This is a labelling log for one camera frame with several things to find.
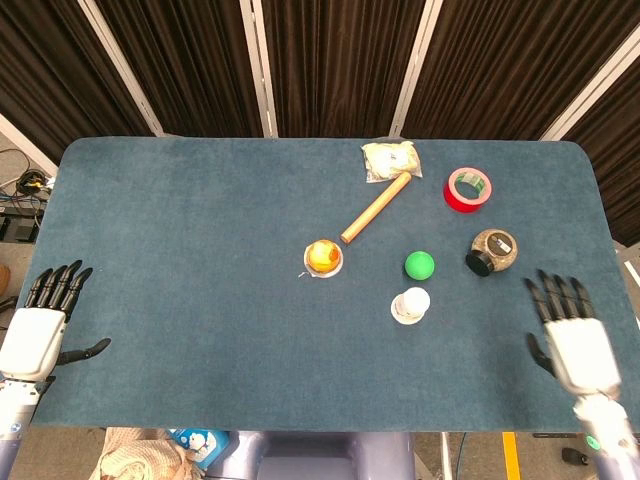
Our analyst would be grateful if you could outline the beige knitted cloth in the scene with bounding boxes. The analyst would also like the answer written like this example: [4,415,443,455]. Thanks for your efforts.
[97,427,204,480]

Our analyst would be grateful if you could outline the tangled floor cables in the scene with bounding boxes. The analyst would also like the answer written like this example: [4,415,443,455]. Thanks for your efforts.
[0,147,57,214]

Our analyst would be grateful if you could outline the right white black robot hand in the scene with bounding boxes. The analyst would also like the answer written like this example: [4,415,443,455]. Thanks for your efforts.
[523,268,625,401]

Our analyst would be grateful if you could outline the red duct tape roll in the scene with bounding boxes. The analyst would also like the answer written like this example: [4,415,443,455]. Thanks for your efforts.
[443,167,494,214]

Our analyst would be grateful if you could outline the white partition post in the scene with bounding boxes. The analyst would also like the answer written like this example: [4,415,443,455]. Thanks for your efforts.
[0,113,60,177]
[79,0,166,137]
[388,0,444,138]
[538,37,640,142]
[238,0,280,139]

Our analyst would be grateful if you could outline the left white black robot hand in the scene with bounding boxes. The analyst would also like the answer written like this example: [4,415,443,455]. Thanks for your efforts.
[0,259,112,384]

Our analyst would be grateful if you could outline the orange fruit jelly cup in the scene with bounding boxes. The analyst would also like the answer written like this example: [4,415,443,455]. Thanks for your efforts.
[298,238,345,279]

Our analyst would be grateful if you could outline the glass jar with black lid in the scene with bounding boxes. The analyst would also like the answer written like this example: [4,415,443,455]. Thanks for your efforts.
[465,228,519,278]

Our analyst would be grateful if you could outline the blue cartoon print package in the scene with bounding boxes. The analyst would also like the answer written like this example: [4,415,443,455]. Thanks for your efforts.
[167,428,232,472]

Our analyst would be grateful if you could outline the purple robot base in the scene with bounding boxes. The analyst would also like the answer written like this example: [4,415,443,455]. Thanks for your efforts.
[209,430,416,480]

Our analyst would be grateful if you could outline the green foam ball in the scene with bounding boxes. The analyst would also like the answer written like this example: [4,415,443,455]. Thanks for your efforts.
[403,250,437,281]

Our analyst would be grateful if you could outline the clear bag of white snacks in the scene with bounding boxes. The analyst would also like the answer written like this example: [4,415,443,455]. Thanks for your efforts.
[361,140,424,185]

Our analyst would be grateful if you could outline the wooden rolling stick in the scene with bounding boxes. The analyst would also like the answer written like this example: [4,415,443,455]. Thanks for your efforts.
[340,172,413,245]

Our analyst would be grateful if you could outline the blue table cloth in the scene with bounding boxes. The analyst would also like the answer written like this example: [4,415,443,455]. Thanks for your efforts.
[27,137,634,434]

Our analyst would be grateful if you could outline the white floral paper cup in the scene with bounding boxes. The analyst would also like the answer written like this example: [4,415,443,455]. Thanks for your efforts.
[390,287,432,327]

